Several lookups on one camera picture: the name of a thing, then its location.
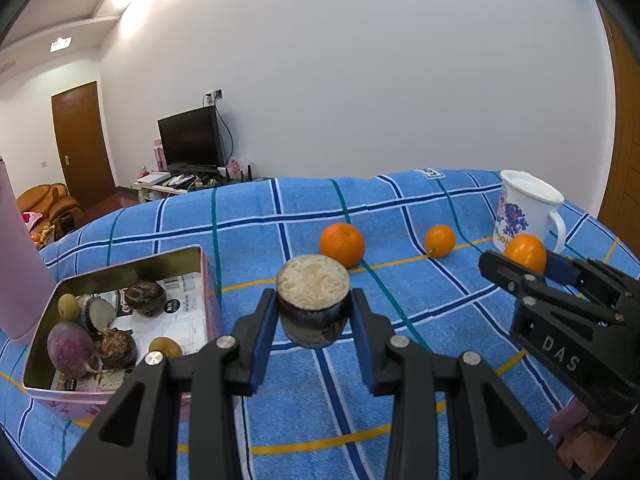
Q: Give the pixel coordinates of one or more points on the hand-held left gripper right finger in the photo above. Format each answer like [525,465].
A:
[364,342]

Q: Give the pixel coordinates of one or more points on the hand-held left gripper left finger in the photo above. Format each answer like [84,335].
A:
[261,347]

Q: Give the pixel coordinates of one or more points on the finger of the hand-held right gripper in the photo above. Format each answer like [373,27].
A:
[537,285]
[561,269]

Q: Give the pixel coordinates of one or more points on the small orange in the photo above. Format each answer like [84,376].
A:
[525,254]
[440,241]

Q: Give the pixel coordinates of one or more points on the large cut taro piece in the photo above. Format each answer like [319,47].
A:
[312,310]

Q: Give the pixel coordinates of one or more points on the pink metal tin box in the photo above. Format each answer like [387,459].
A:
[210,300]

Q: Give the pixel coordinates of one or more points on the dark water chestnut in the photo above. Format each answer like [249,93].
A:
[118,349]
[145,297]

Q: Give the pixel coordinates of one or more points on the small cut taro piece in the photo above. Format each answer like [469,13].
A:
[100,314]

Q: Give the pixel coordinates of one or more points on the purple round radish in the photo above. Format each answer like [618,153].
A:
[70,349]

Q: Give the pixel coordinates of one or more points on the brown round fruit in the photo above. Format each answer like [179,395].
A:
[165,346]
[67,306]

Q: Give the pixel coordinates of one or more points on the person's right hand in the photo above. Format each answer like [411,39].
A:
[567,435]

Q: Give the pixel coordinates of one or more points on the white floral enamel mug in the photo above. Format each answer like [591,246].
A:
[525,210]

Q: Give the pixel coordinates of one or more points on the printed paper leaflet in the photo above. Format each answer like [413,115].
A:
[187,310]

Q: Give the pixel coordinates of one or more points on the large orange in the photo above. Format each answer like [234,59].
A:
[342,244]

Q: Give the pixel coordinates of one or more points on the blue checked blanket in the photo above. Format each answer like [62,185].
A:
[400,200]

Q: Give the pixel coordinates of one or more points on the brown wooden door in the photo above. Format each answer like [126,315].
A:
[622,135]
[80,150]

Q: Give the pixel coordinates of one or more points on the black router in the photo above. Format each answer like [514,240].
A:
[239,174]

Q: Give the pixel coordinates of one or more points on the white television stand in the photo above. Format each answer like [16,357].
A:
[165,189]

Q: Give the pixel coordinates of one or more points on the white flat box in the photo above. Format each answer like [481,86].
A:
[154,178]

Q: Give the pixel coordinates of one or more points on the pink tall box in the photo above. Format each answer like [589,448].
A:
[159,156]

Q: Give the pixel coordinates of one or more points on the black flat television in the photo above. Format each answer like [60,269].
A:
[190,140]

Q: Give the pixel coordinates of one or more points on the lilac thermos jug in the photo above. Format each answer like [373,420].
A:
[20,260]

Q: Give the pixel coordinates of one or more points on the brown leather sofa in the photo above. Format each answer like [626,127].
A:
[47,205]

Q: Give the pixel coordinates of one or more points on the pink heart cushion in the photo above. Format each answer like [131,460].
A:
[29,220]

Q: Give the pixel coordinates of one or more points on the rectangular ceiling fixture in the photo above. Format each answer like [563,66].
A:
[60,43]

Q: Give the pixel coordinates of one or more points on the white wall socket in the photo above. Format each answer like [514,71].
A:
[213,94]

